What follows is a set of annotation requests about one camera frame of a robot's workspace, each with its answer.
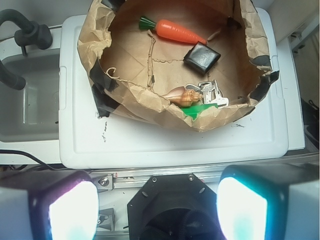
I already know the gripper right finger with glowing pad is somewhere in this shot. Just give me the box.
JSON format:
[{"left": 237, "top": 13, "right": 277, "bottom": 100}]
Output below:
[{"left": 216, "top": 163, "right": 320, "bottom": 240}]

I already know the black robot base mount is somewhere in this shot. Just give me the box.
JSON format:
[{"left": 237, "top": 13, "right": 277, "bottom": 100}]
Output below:
[{"left": 127, "top": 176, "right": 225, "bottom": 240}]

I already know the green plastic piece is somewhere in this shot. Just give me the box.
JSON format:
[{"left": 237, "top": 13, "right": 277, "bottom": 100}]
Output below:
[{"left": 180, "top": 103, "right": 218, "bottom": 120}]

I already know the orange plastic carrot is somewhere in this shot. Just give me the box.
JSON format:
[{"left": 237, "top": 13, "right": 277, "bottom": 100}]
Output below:
[{"left": 138, "top": 16, "right": 207, "bottom": 45}]

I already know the grey toy sink basin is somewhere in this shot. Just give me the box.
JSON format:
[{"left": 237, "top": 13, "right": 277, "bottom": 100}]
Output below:
[{"left": 0, "top": 49, "right": 60, "bottom": 143}]

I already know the aluminium rail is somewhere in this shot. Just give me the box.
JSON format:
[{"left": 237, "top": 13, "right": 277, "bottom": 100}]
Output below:
[{"left": 88, "top": 163, "right": 320, "bottom": 192}]

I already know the white plastic bin lid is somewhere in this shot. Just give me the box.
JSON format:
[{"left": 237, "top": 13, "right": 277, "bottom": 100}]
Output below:
[{"left": 58, "top": 15, "right": 289, "bottom": 169}]

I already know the tan seashell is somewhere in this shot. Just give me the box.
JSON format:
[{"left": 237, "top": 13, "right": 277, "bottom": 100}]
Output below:
[{"left": 162, "top": 86, "right": 203, "bottom": 107}]

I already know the brown paper bag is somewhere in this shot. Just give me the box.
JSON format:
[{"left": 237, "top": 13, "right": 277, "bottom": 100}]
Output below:
[{"left": 77, "top": 0, "right": 279, "bottom": 132}]

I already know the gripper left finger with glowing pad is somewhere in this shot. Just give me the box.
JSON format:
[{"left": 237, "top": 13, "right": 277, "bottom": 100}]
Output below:
[{"left": 0, "top": 170, "right": 99, "bottom": 240}]

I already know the black cable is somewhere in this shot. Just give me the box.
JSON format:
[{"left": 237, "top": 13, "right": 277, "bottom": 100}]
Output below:
[{"left": 0, "top": 149, "right": 72, "bottom": 171}]

